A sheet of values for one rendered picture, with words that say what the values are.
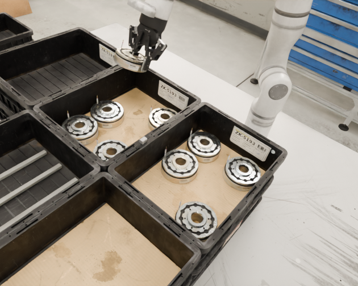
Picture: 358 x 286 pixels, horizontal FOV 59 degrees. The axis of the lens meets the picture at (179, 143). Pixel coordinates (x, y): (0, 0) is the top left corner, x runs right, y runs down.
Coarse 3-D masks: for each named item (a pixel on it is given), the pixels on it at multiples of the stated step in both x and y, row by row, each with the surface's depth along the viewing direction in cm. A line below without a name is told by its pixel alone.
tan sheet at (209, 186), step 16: (224, 160) 94; (144, 176) 86; (160, 176) 87; (208, 176) 89; (144, 192) 82; (160, 192) 83; (176, 192) 84; (192, 192) 84; (208, 192) 85; (224, 192) 86; (240, 192) 87; (176, 208) 80; (224, 208) 82
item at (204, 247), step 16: (192, 112) 92; (224, 112) 95; (144, 144) 81; (272, 144) 87; (256, 192) 76; (160, 208) 68; (240, 208) 71; (224, 224) 69; (192, 240) 64; (208, 240) 64
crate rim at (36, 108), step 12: (108, 72) 101; (156, 72) 105; (84, 84) 95; (60, 96) 90; (192, 96) 98; (36, 108) 85; (48, 120) 82; (168, 120) 89; (60, 132) 80; (156, 132) 85; (132, 144) 80; (96, 156) 76; (120, 156) 77
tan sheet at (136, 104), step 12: (120, 96) 109; (132, 96) 110; (144, 96) 111; (132, 108) 106; (144, 108) 106; (132, 120) 101; (144, 120) 102; (108, 132) 96; (120, 132) 97; (132, 132) 98; (144, 132) 98; (96, 144) 92
